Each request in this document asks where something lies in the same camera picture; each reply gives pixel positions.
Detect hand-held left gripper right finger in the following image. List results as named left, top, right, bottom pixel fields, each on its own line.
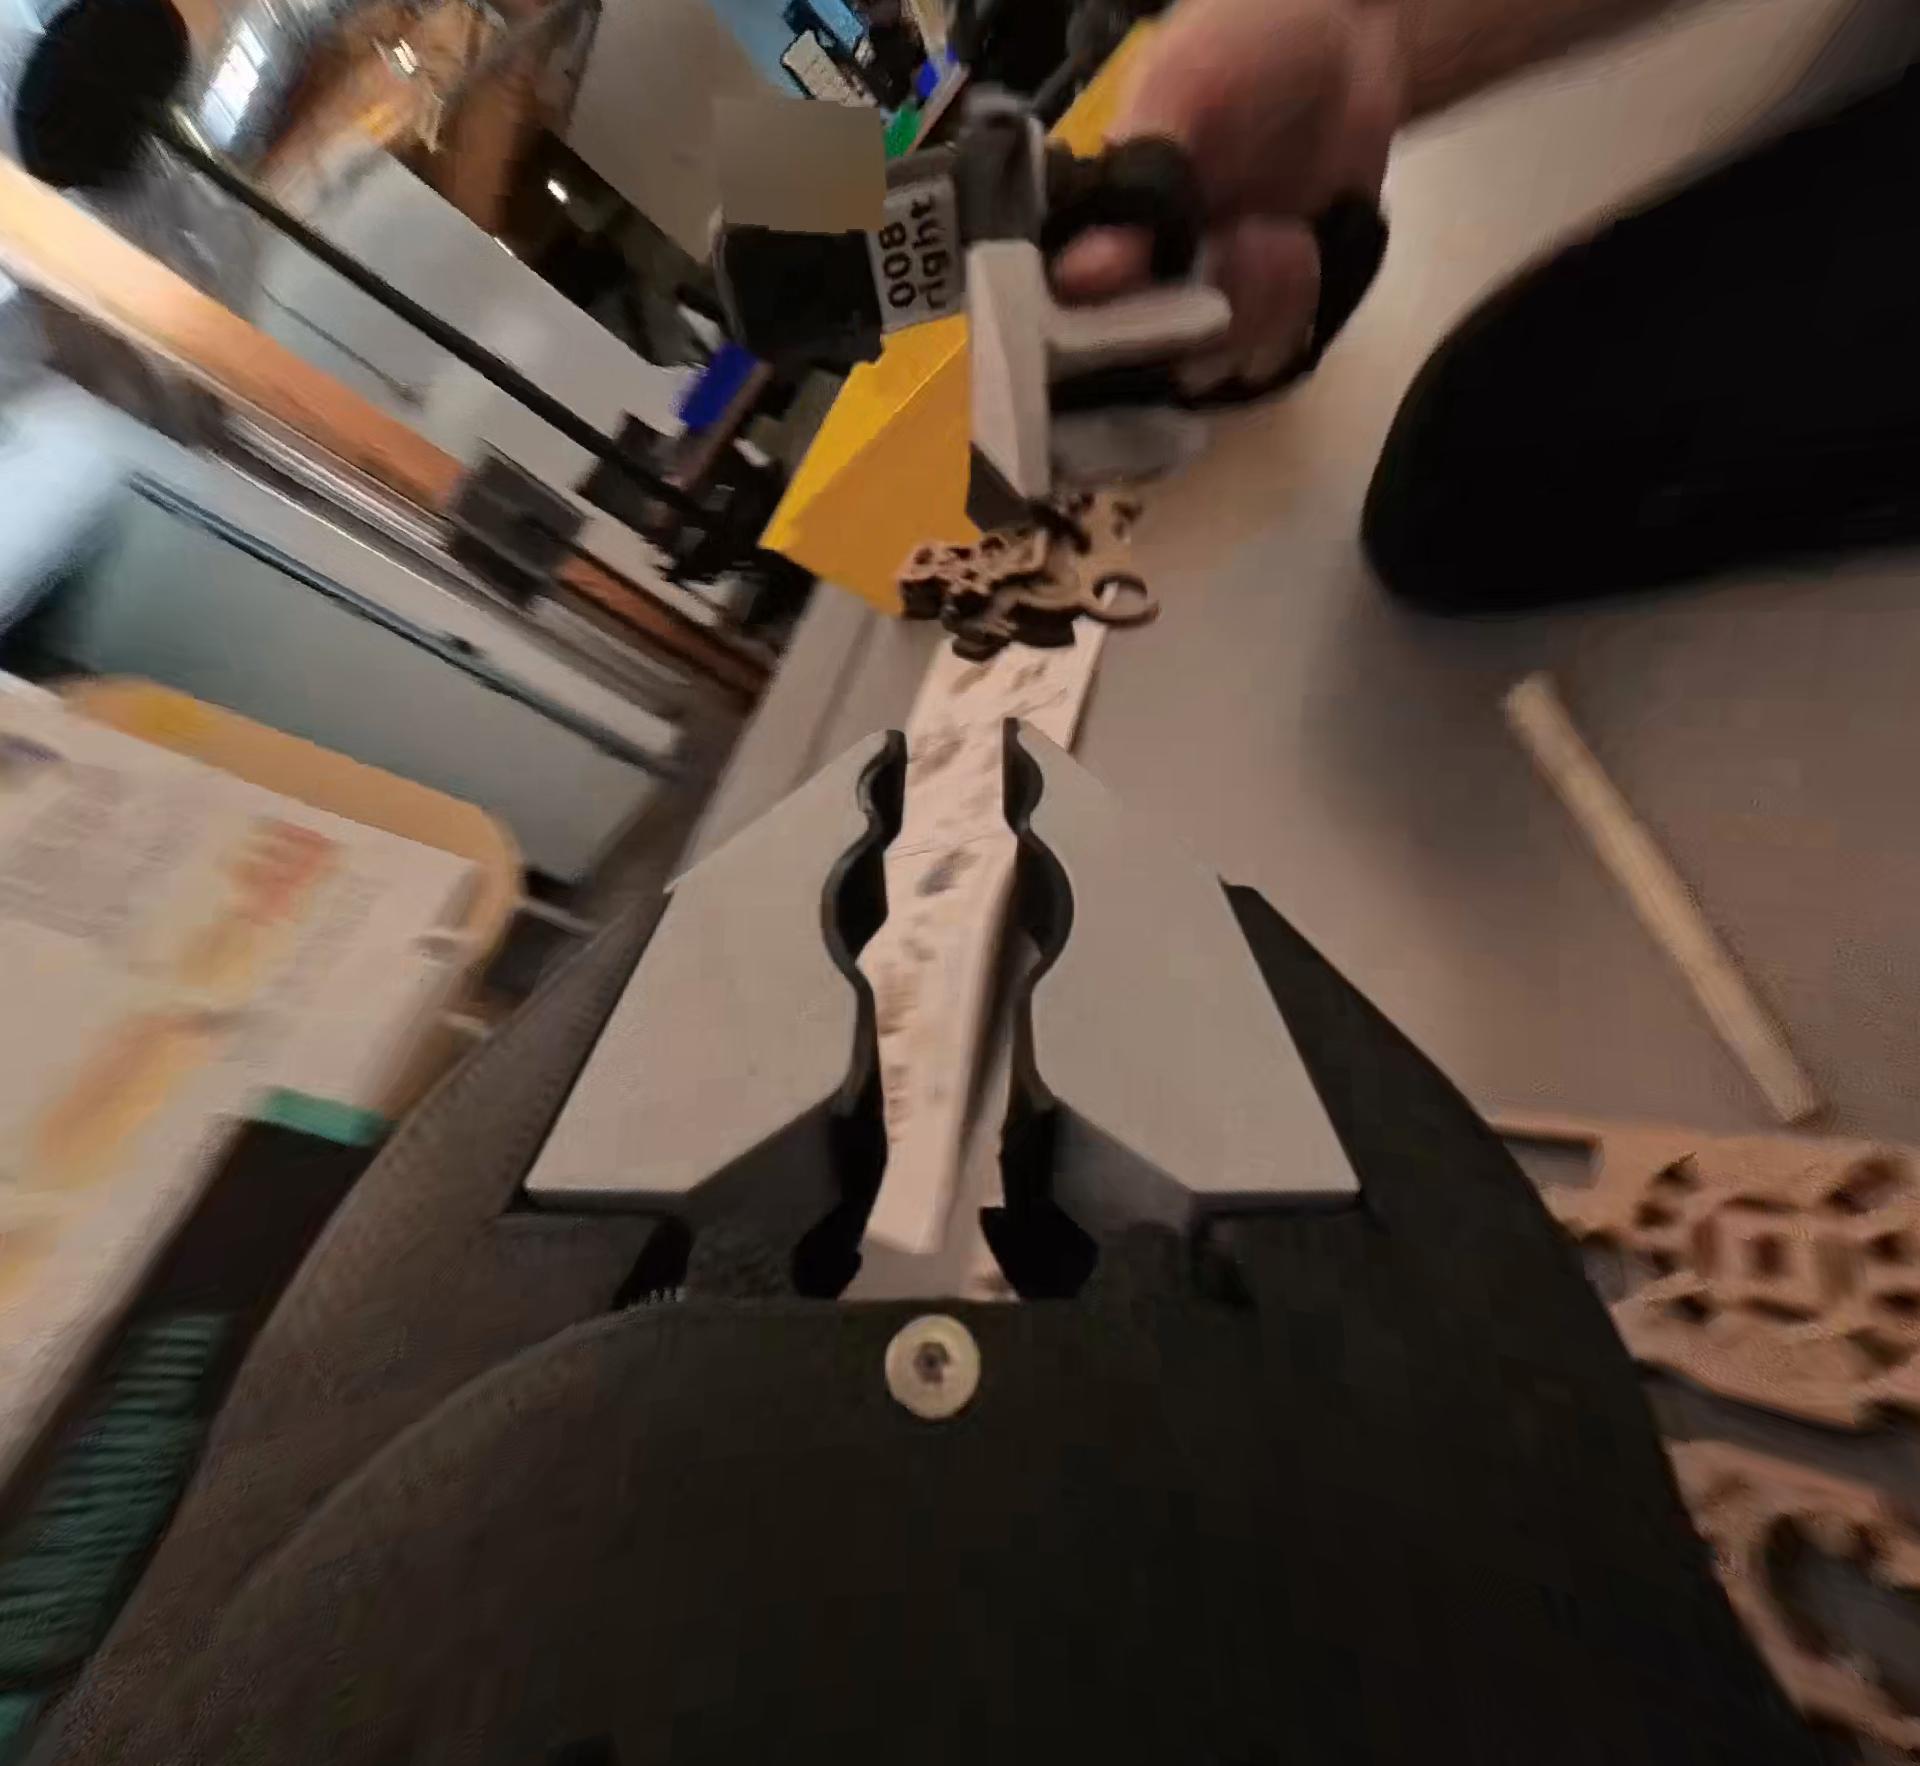
left=982, top=719, right=1366, bottom=1301

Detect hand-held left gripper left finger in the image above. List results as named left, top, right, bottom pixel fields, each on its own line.
left=525, top=728, right=912, bottom=1301

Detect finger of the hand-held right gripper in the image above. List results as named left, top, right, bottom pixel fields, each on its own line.
left=965, top=242, right=1063, bottom=538

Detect small wooden model assembly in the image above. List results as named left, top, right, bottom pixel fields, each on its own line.
left=897, top=489, right=1164, bottom=666

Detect laser-cut wooden parts sheet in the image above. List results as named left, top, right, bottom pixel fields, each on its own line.
left=1500, top=1113, right=1920, bottom=1766

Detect person's right hand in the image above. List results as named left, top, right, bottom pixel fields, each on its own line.
left=1051, top=0, right=1407, bottom=396

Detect yellow plastic bin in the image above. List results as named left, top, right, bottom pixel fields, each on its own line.
left=758, top=19, right=1164, bottom=612

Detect illustrated instruction booklet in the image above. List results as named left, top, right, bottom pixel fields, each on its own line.
left=855, top=628, right=1114, bottom=1303

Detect thin wooden stick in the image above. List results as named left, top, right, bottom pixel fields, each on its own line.
left=1504, top=671, right=1824, bottom=1125

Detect wooden board with instruction sheet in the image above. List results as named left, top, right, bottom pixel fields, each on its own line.
left=0, top=678, right=528, bottom=1498

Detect black padded wrist rest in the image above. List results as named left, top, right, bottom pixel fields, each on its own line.
left=1357, top=71, right=1920, bottom=620

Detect black wrist strap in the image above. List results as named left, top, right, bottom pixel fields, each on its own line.
left=1312, top=195, right=1392, bottom=365

